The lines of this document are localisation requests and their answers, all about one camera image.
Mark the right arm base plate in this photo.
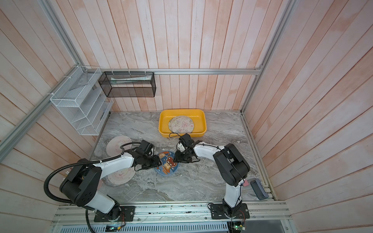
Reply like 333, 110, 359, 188
207, 203, 250, 220

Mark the white wire mesh shelf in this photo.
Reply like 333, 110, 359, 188
50, 66, 113, 136

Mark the blue bears cartoon coaster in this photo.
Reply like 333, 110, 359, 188
154, 151, 179, 176

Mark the butterfly floral coaster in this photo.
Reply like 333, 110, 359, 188
168, 116, 194, 134

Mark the black wire mesh basket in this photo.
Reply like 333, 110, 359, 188
98, 71, 156, 98

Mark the white pink bow coaster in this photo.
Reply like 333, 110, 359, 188
105, 168, 136, 186

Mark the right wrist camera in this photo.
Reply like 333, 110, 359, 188
176, 134, 194, 152

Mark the pink kitty coaster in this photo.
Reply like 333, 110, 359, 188
106, 136, 132, 157

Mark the grey rectangular device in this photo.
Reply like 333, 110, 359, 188
250, 179, 269, 201

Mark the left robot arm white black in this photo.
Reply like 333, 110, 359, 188
43, 152, 161, 221

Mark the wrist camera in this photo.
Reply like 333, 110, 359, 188
136, 140, 154, 157
176, 134, 194, 152

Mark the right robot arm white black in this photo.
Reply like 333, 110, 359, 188
174, 140, 250, 219

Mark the yellow plastic storage box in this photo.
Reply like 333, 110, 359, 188
158, 109, 207, 138

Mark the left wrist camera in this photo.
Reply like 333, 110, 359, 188
136, 140, 154, 157

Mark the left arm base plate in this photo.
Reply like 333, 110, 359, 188
94, 205, 136, 222

